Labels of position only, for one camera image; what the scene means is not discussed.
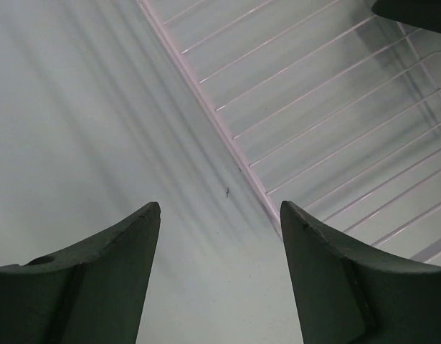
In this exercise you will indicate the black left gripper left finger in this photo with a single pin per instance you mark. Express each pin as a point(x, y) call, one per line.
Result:
point(90, 292)

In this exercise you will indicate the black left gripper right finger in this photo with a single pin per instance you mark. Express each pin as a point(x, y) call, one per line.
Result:
point(347, 291)

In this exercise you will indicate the clear wire dish rack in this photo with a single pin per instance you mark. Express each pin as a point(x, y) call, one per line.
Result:
point(325, 104)

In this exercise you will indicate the black floral square plate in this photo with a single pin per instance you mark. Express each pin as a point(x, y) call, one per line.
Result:
point(423, 14)

